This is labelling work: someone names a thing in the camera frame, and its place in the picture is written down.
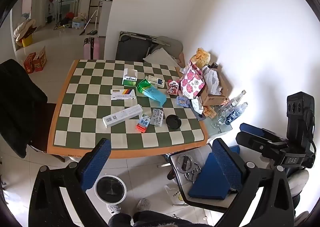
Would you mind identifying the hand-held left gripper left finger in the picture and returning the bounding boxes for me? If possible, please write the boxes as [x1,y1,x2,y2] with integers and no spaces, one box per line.
[28,138,112,227]

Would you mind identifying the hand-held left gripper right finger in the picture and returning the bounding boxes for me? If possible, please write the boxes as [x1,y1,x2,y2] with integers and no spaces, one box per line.
[212,138,298,227]

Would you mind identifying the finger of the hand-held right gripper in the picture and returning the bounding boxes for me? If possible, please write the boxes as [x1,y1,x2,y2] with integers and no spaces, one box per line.
[239,122,285,143]
[235,131,288,160]

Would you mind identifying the green white medicine box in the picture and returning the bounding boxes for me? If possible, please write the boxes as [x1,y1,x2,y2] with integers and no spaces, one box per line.
[122,68,138,86]

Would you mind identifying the person's right forearm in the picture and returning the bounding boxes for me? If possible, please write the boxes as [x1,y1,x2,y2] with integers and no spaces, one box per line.
[285,168,310,217]

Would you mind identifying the plastic bottle with blue label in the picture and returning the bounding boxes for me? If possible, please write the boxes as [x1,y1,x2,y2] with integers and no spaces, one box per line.
[225,102,248,125]

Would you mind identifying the blue foam pad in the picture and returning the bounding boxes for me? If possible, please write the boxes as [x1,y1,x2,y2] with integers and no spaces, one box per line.
[188,153,232,200]

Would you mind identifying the glass side table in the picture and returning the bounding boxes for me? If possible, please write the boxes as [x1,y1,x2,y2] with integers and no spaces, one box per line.
[202,105,234,140]

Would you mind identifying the white bin with black liner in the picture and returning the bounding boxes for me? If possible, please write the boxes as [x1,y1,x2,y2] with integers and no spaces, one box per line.
[94,174,126,205]

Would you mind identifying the clear glass bottle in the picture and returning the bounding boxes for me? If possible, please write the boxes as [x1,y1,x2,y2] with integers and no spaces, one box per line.
[226,90,247,108]
[211,103,234,129]

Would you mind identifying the black framed stool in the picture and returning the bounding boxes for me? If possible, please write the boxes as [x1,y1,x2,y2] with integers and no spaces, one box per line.
[169,147,247,214]

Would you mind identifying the orange snack packet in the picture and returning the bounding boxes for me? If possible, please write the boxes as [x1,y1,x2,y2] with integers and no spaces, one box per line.
[203,106,216,119]

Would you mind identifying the brown cardboard box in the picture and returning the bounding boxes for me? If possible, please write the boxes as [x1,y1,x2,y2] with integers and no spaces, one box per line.
[197,67,229,106]

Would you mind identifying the grey fluffy slipper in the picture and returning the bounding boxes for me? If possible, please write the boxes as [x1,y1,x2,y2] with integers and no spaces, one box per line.
[136,198,150,211]
[106,203,123,215]

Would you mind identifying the long white box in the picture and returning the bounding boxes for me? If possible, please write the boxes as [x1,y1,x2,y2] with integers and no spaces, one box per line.
[102,104,143,129]

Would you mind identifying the white crumpled wrapper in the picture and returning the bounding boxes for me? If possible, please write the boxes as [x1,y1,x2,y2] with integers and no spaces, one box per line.
[191,98,205,115]

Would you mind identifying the clear plastic bag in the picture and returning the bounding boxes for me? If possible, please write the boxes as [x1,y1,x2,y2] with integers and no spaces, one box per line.
[164,183,190,206]

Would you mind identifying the red blue small carton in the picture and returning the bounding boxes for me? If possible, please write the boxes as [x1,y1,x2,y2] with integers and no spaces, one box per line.
[136,113,151,133]

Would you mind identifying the white plastic bag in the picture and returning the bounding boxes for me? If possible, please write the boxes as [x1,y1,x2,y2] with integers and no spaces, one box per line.
[202,66,223,95]

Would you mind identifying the dark wooden chair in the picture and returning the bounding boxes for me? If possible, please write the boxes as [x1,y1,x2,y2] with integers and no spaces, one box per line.
[26,103,66,163]

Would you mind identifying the black round lid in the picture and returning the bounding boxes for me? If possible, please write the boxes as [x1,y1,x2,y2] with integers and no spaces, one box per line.
[166,114,181,130]

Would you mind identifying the white box with coloured stripes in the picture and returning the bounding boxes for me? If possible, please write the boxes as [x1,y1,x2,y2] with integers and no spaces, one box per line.
[111,88,137,101]

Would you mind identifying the pink floral bag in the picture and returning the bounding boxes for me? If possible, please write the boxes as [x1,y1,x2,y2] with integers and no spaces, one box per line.
[180,60,206,100]

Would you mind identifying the silver blister pack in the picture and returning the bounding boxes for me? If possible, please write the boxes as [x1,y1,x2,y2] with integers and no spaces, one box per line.
[151,108,165,127]

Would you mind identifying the green white checkered tablecloth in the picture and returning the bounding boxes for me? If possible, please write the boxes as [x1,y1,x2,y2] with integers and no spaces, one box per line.
[54,60,207,150]

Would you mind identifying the yellow snack bag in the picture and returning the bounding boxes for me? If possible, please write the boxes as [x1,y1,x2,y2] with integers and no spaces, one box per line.
[192,48,211,68]

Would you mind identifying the red snack packet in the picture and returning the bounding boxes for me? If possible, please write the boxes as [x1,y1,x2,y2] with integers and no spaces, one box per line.
[167,80,181,95]

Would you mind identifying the green foil packet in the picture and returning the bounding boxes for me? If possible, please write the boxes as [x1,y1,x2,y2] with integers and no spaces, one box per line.
[136,79,153,96]

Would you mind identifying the blue plastic packet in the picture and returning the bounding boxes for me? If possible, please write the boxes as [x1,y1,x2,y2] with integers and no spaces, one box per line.
[143,86,167,108]

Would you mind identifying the white blue medicine box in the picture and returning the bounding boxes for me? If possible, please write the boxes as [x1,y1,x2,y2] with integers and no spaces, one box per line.
[146,75,166,89]

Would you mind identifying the black office chair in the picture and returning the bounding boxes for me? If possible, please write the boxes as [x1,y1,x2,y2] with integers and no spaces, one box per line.
[0,59,48,159]

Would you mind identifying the grey cushion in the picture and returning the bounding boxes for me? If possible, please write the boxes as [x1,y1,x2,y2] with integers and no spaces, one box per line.
[150,36,184,58]

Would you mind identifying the pink suitcase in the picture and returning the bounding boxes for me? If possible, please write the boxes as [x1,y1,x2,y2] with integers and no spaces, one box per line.
[91,38,102,60]

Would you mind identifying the white cushion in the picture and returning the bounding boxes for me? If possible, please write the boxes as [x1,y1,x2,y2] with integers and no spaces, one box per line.
[143,48,179,66]

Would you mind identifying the lilac suitcase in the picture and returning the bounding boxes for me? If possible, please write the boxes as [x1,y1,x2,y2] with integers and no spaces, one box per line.
[83,38,93,60]

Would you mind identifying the grey folding bed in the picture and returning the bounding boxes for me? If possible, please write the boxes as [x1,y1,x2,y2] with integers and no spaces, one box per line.
[115,31,160,62]

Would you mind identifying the broom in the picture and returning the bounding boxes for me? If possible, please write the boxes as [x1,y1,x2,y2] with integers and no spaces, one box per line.
[79,8,99,36]

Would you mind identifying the yellow bin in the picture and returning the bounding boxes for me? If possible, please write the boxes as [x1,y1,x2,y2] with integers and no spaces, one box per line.
[21,34,33,48]

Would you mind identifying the white fridge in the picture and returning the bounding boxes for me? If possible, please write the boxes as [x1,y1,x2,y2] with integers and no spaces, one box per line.
[97,0,113,38]

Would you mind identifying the pile of bedding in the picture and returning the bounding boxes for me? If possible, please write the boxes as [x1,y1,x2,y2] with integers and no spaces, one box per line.
[13,18,38,43]

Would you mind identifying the metal ring lids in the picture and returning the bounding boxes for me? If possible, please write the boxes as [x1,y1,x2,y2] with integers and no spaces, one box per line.
[176,155,202,182]

